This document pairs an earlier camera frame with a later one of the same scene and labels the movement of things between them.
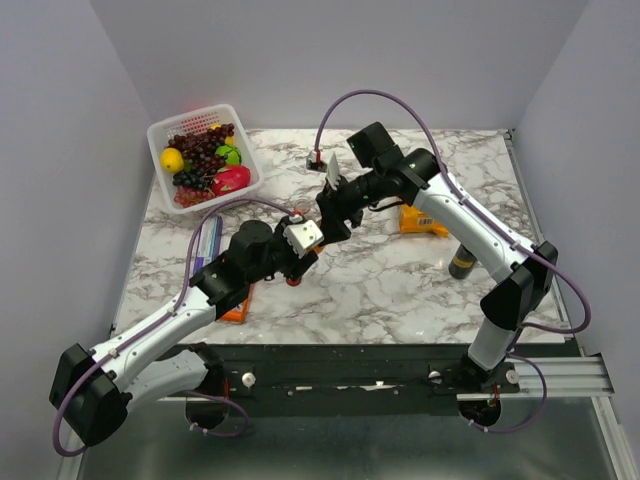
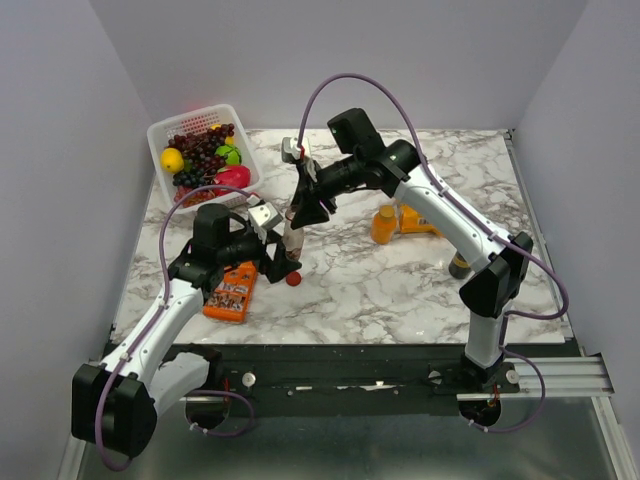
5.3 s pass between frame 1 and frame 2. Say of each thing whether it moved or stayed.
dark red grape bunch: stayed
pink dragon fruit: stayed
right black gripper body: moved
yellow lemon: stayed
